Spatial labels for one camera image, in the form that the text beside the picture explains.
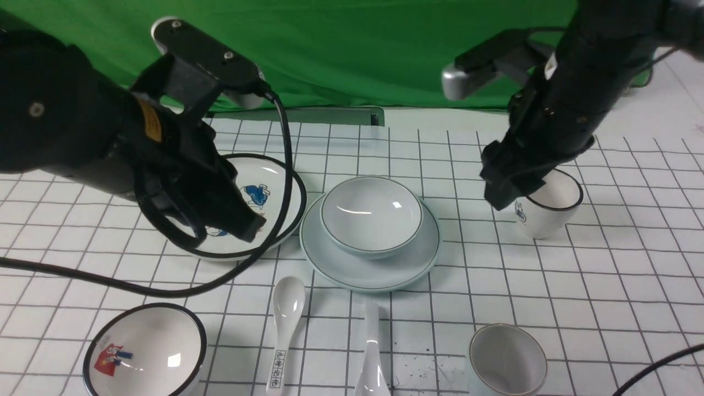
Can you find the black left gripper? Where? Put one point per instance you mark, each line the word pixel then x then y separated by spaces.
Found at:
pixel 181 183

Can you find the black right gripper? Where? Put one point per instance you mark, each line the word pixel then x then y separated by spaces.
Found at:
pixel 549 126

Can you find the pale blue shallow bowl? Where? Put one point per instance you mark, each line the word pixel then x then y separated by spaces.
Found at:
pixel 371 216

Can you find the pale blue small cup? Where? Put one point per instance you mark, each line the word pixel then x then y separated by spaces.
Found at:
pixel 503 359

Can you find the plain white ceramic spoon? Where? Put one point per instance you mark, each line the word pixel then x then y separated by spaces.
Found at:
pixel 371 379

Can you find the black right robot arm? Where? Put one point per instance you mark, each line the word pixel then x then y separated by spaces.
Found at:
pixel 611 42

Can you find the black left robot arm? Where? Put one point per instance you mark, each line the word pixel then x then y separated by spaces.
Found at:
pixel 62 116

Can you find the black-rimmed white cup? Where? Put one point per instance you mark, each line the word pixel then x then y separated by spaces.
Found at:
pixel 544 212

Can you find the black-rimmed cartoon plate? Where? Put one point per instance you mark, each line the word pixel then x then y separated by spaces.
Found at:
pixel 260 181

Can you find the white spoon with characters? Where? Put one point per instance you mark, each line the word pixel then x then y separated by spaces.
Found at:
pixel 288 300

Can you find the green backdrop cloth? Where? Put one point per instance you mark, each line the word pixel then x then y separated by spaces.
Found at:
pixel 313 53

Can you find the black-rimmed cartoon bowl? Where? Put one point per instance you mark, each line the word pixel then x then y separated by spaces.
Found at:
pixel 153 349

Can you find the pale blue plain plate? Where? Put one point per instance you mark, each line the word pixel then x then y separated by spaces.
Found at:
pixel 366 275

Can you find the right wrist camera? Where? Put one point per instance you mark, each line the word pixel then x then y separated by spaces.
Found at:
pixel 510 53

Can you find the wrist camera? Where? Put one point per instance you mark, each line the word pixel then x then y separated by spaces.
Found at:
pixel 235 74
pixel 510 53

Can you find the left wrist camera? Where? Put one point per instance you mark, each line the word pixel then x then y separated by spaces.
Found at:
pixel 235 74

